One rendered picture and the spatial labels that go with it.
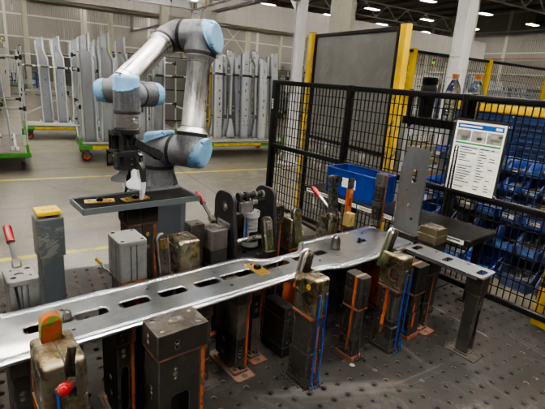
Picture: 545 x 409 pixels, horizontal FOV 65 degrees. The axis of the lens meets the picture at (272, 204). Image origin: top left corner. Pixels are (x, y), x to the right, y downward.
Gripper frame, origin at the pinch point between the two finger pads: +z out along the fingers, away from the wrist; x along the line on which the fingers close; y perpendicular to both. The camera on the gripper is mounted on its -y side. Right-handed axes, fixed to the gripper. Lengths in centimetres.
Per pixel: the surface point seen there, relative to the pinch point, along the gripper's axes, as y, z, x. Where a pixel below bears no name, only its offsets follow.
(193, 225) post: -11.0, 8.2, 15.4
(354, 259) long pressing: -51, 18, 50
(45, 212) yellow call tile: 26.2, 1.8, -0.7
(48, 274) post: 26.7, 20.2, -0.7
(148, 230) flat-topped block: -2.2, 11.8, 3.5
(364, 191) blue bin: -104, 9, 18
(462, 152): -119, -13, 53
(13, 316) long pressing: 41.2, 17.8, 20.8
